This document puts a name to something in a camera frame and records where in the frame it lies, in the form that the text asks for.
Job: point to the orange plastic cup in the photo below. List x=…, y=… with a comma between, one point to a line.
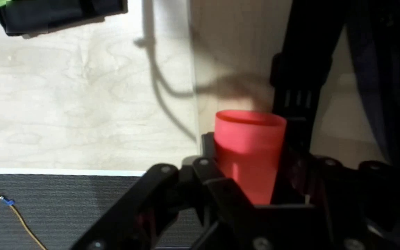
x=251, y=154

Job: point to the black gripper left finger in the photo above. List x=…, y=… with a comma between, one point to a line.
x=163, y=203

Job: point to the black case with green item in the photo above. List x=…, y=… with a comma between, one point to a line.
x=56, y=14

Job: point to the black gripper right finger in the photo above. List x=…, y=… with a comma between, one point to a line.
x=348, y=203

